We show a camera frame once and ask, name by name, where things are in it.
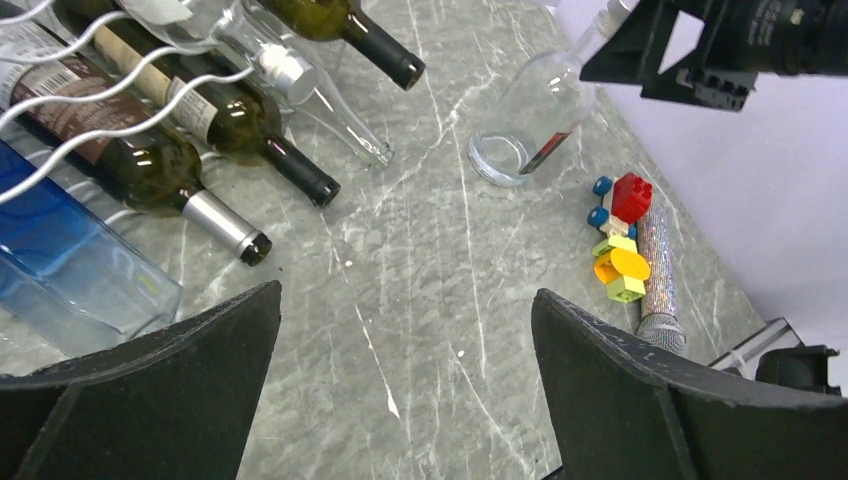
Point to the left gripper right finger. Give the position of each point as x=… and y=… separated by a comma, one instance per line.
x=622, y=408

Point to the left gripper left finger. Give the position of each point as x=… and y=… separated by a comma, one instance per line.
x=177, y=403

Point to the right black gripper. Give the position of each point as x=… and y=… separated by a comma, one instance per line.
x=711, y=75

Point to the blue glass bottle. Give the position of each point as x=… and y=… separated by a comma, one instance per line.
x=73, y=279

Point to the olive green wine bottle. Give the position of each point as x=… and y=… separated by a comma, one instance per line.
x=332, y=20

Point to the labelled dark wine bottle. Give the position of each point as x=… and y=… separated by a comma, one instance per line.
x=157, y=171

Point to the clear glass bottle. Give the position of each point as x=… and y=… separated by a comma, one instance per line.
x=328, y=108

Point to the dark green wine bottle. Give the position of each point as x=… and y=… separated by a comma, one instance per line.
x=236, y=119

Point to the clear bottle silver cap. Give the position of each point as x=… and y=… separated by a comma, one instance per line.
x=206, y=24

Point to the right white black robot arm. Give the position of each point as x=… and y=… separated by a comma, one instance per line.
x=796, y=37

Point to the glitter filled tube bottle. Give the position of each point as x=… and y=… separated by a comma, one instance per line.
x=659, y=323

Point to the small clear round bottle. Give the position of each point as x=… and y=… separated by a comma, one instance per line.
x=543, y=105

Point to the white wire wine rack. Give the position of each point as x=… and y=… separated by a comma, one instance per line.
x=61, y=151

